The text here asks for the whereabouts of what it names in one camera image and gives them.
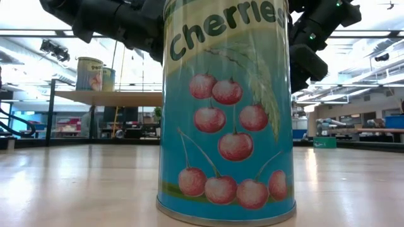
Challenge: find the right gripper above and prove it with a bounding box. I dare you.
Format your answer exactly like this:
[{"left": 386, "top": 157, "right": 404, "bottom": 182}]
[{"left": 288, "top": 43, "right": 329, "bottom": 94}]

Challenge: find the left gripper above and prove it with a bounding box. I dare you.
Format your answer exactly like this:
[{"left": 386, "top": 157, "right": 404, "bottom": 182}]
[{"left": 122, "top": 0, "right": 165, "bottom": 64}]

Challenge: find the small grey-blue can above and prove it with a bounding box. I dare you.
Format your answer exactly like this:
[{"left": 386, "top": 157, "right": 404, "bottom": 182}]
[{"left": 101, "top": 67, "right": 116, "bottom": 92}]

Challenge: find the tall grey peaches can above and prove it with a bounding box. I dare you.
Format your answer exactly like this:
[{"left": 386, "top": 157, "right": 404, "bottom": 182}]
[{"left": 75, "top": 56, "right": 104, "bottom": 92}]

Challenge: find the tall blue cherries can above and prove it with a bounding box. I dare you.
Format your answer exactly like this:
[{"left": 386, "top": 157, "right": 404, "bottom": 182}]
[{"left": 156, "top": 0, "right": 297, "bottom": 227}]

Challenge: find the wooden shelf with black legs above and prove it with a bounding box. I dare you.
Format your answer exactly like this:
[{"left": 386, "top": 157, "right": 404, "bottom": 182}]
[{"left": 45, "top": 78, "right": 163, "bottom": 148}]

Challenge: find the green box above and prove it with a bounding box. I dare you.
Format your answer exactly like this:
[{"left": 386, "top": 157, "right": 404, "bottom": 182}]
[{"left": 313, "top": 136, "right": 337, "bottom": 149}]

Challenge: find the potted green plant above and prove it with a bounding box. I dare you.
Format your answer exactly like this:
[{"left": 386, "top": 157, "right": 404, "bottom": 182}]
[{"left": 153, "top": 106, "right": 163, "bottom": 129}]

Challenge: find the blue storage bin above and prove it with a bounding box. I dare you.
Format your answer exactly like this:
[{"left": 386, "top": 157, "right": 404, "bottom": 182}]
[{"left": 384, "top": 115, "right": 404, "bottom": 129}]

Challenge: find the black ceiling camera rig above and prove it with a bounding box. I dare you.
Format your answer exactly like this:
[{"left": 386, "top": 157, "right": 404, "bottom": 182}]
[{"left": 39, "top": 39, "right": 71, "bottom": 64}]

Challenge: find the yellow hanging strap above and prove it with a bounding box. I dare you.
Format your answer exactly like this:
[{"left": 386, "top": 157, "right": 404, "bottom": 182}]
[{"left": 112, "top": 40, "right": 126, "bottom": 138}]

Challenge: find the black metal table frame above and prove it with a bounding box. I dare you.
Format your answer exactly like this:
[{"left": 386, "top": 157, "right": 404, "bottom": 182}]
[{"left": 0, "top": 137, "right": 404, "bottom": 154}]

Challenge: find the black curved hose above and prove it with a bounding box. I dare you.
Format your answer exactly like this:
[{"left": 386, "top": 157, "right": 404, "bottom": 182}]
[{"left": 0, "top": 107, "right": 36, "bottom": 138}]

